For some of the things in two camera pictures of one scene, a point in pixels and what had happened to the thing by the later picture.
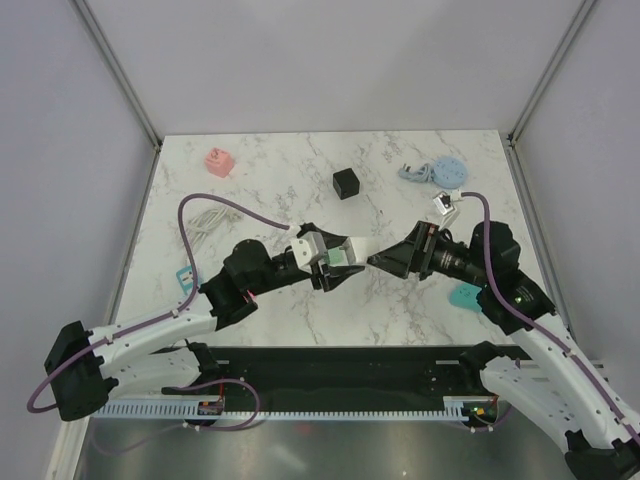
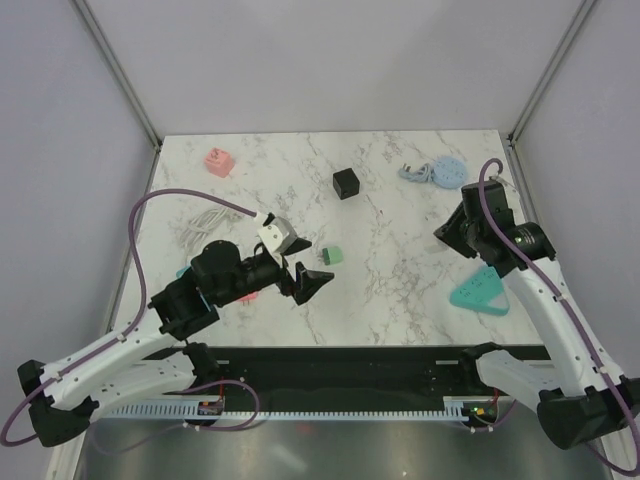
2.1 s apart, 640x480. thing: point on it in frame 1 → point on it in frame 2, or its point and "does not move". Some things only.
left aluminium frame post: x=86 y=16 does not move
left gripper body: x=310 y=227 → x=281 y=274
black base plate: x=338 y=372 does not move
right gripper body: x=426 y=242 → x=461 y=233
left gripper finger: x=334 y=240 → x=298 y=245
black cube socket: x=346 y=183 does not move
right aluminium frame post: x=577 y=20 does not move
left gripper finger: x=334 y=275 → x=308 y=282
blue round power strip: x=450 y=172 does not move
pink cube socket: x=219 y=162 does not move
